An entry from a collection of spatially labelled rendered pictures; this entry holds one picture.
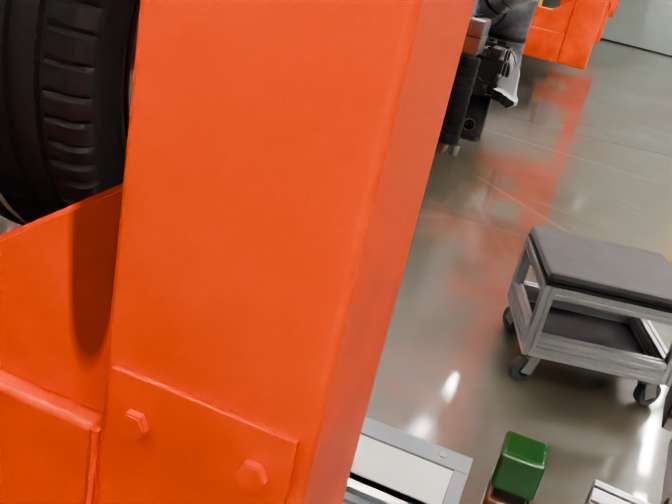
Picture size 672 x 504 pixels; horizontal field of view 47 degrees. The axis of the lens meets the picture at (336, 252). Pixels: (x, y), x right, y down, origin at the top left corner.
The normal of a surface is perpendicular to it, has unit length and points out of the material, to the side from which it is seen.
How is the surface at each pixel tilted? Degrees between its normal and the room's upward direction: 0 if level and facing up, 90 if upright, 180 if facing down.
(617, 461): 0
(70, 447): 90
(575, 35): 90
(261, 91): 90
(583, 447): 0
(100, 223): 90
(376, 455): 0
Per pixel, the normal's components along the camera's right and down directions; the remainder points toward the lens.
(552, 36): -0.34, 0.32
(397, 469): 0.20, -0.90
